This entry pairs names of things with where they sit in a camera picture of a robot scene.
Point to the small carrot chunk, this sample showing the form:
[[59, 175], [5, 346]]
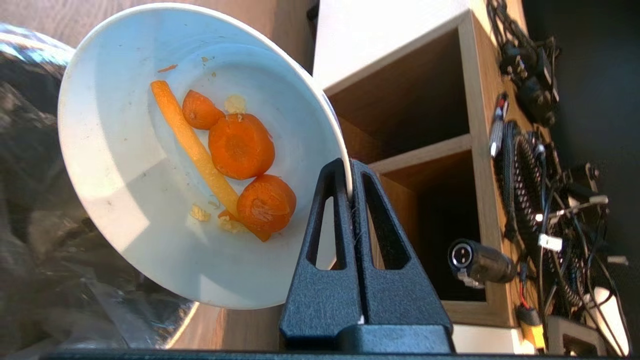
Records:
[[200, 111]]

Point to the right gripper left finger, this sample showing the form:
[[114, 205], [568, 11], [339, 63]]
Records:
[[320, 295]]

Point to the wooden shelf cabinet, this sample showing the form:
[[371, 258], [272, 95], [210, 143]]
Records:
[[475, 150]]

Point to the white oval device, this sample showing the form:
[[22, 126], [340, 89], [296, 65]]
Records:
[[607, 317]]

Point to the long carrot stick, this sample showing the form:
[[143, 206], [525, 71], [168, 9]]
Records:
[[192, 145]]

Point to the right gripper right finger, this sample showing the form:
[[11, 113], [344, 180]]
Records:
[[400, 295]]

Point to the large round carrot slice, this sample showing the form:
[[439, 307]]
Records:
[[241, 146]]

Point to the black cylindrical connector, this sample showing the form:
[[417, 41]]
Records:
[[480, 262]]

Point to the yellow connector plug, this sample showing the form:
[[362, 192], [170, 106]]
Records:
[[531, 325]]

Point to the white round dish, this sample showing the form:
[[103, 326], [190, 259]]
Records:
[[130, 165]]

